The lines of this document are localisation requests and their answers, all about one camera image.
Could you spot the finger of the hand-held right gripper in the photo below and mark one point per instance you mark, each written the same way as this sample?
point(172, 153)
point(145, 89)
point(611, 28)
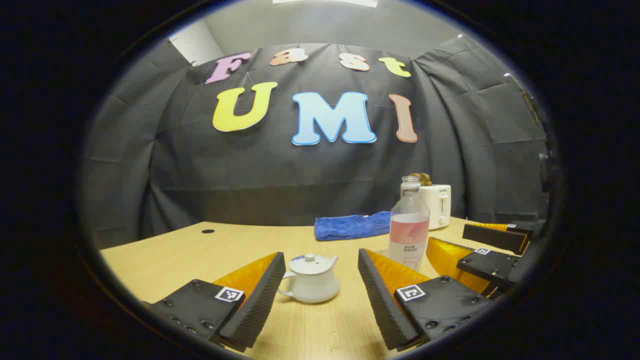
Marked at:
point(492, 267)
point(492, 239)

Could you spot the black backdrop cloth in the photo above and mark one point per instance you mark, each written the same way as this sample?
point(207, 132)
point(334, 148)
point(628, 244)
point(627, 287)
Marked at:
point(250, 175)

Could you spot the clear water bottle pink label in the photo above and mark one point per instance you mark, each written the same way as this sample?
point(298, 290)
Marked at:
point(409, 235)

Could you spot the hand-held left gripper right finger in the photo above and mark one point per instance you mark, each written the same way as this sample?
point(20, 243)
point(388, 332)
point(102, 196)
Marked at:
point(380, 305)

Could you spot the white teacup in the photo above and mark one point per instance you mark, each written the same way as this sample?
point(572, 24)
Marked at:
point(312, 289)

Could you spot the white toaster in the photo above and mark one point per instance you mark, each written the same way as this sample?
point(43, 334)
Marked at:
point(437, 205)

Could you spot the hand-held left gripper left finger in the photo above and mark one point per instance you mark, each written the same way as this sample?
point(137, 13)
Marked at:
point(260, 305)

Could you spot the blue towel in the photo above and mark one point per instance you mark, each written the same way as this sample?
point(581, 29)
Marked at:
point(350, 226)

